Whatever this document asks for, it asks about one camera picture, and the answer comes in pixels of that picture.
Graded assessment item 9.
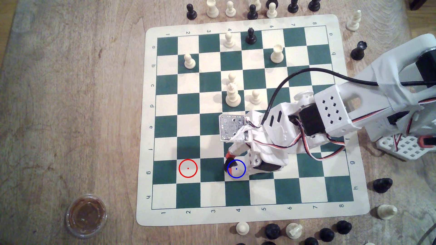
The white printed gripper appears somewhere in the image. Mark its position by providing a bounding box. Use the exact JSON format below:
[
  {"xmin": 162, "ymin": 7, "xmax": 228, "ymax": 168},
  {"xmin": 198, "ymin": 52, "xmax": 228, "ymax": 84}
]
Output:
[{"xmin": 225, "ymin": 101, "xmax": 328, "ymax": 175}]

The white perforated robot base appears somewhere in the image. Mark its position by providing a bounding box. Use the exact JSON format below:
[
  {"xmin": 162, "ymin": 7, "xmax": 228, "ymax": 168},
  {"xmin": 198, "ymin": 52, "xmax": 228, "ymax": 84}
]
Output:
[{"xmin": 371, "ymin": 129, "xmax": 436, "ymax": 161}]

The tall white chess piece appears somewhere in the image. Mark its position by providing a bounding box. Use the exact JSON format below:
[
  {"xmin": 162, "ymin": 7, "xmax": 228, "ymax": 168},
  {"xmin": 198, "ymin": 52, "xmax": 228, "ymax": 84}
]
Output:
[{"xmin": 226, "ymin": 83, "xmax": 241, "ymax": 107}]

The black chess knight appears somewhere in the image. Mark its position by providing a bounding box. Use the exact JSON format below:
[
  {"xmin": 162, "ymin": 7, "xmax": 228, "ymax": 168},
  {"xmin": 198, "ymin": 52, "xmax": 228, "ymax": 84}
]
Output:
[{"xmin": 373, "ymin": 178, "xmax": 393, "ymax": 194}]

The white chess knight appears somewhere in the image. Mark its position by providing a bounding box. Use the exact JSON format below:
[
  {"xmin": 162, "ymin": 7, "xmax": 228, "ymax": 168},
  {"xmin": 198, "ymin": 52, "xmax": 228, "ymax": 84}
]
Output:
[{"xmin": 377, "ymin": 204, "xmax": 398, "ymax": 220}]

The black chess rook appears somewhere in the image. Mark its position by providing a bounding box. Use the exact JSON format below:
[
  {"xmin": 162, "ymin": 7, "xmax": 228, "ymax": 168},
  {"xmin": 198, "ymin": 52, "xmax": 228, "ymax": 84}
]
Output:
[{"xmin": 350, "ymin": 41, "xmax": 368, "ymax": 61}]

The white chess bishop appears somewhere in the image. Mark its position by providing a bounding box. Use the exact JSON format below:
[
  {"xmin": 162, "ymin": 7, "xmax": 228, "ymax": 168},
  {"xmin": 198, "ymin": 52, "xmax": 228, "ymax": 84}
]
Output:
[{"xmin": 346, "ymin": 10, "xmax": 362, "ymax": 32}]

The green and cream chessboard mat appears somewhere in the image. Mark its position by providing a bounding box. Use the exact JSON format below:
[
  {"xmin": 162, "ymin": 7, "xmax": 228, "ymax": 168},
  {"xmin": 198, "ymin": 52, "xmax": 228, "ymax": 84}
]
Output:
[{"xmin": 136, "ymin": 14, "xmax": 371, "ymax": 226}]

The white cloth tape wrap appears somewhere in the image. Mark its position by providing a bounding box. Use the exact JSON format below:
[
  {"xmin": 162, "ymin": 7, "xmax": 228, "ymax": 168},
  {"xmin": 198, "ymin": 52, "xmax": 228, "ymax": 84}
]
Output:
[{"xmin": 369, "ymin": 54, "xmax": 427, "ymax": 110}]

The clear cup with brown sauce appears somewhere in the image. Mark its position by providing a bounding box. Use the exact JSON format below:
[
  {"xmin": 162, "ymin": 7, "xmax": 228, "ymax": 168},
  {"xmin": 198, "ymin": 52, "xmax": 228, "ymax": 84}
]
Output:
[{"xmin": 66, "ymin": 194, "xmax": 108, "ymax": 238}]

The orange base clamp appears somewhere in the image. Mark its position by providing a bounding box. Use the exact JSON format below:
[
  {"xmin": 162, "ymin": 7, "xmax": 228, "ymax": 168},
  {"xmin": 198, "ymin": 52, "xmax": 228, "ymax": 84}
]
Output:
[{"xmin": 418, "ymin": 135, "xmax": 436, "ymax": 148}]

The camera circuit board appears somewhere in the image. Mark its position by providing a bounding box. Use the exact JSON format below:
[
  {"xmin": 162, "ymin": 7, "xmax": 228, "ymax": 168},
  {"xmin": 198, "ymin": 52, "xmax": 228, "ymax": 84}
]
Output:
[{"xmin": 219, "ymin": 114, "xmax": 251, "ymax": 142}]

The red white black servo wire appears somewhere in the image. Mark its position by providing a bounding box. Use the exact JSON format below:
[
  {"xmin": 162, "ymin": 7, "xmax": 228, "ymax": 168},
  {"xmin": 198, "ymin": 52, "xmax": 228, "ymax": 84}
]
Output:
[{"xmin": 254, "ymin": 117, "xmax": 346, "ymax": 161}]

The black camera cable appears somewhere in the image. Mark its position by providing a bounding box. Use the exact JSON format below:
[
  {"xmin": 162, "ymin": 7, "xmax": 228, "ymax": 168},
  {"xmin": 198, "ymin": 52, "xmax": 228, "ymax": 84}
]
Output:
[{"xmin": 260, "ymin": 68, "xmax": 436, "ymax": 127}]

